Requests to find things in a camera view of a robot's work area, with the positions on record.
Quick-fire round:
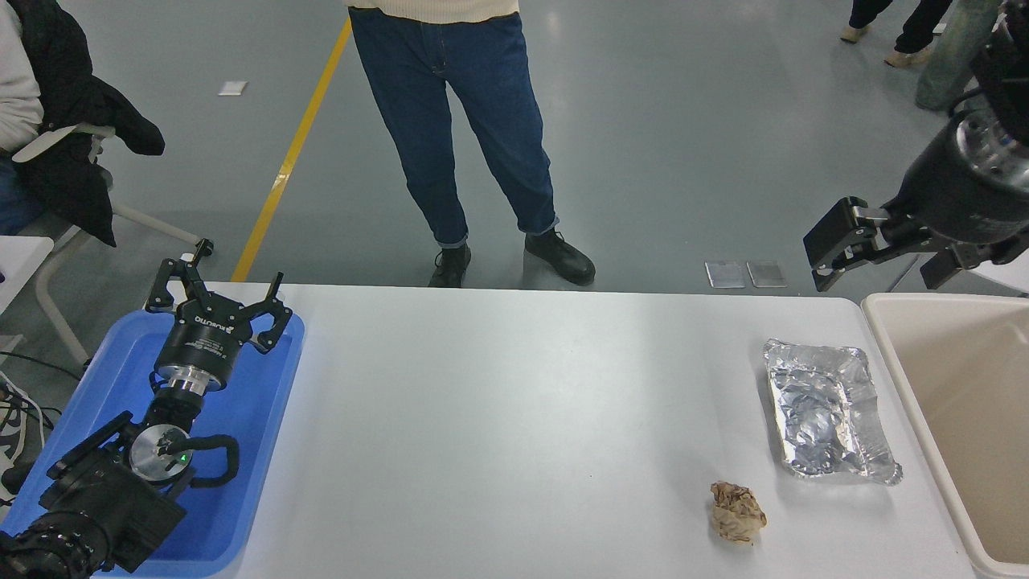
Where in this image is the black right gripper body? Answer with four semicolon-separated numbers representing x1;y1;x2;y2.
889;119;1029;244

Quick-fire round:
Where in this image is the silver foil tray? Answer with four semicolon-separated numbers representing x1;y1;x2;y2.
762;338;904;487

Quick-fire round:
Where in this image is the blue plastic tray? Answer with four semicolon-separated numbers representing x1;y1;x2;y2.
0;310;306;578

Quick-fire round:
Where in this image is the crumpled tan paper ball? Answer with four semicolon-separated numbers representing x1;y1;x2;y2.
709;481;768;545

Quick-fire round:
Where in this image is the standing person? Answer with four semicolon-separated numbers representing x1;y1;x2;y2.
346;0;597;289

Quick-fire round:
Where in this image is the tangled floor cable bundle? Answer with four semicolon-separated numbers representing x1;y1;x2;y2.
0;372;62;483

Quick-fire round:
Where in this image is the seated person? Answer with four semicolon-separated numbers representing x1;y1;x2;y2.
0;0;45;236

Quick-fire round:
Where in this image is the black jacket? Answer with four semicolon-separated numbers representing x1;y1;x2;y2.
8;0;166;248

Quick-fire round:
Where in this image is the large pale bin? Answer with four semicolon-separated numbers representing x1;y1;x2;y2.
860;292;1029;579

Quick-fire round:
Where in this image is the small white side table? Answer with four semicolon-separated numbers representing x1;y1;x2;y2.
0;236;55;314

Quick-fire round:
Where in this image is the person in dark trousers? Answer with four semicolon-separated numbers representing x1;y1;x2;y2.
840;0;953;68

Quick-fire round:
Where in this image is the white chair with armrest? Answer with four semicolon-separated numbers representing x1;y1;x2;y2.
12;122;203;367

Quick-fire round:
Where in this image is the thin black floor cable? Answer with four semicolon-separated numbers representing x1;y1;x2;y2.
0;351;85;380

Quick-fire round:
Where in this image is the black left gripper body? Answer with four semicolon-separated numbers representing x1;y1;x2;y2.
155;298;252;388

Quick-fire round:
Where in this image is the person in faded jeans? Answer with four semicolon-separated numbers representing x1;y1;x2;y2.
915;0;1006;112

